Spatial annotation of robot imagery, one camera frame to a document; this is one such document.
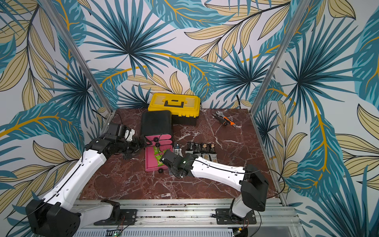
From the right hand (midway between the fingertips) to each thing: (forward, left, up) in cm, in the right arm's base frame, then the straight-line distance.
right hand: (173, 167), depth 79 cm
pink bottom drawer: (+8, +15, -9) cm, 19 cm away
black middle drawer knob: (+15, +10, 0) cm, 18 cm away
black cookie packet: (+18, -10, -9) cm, 22 cm away
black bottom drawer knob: (+2, +9, -8) cm, 12 cm away
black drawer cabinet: (+28, +12, +5) cm, 31 cm away
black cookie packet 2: (+18, -14, -9) cm, 24 cm away
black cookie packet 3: (+17, -19, -10) cm, 27 cm away
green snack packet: (+13, +12, -7) cm, 19 cm away
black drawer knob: (+15, +10, +4) cm, 19 cm away
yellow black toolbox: (+39, -7, +5) cm, 40 cm away
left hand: (+6, +13, +9) cm, 17 cm away
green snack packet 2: (+7, +10, -9) cm, 14 cm away
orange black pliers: (+48, -34, -9) cm, 60 cm away
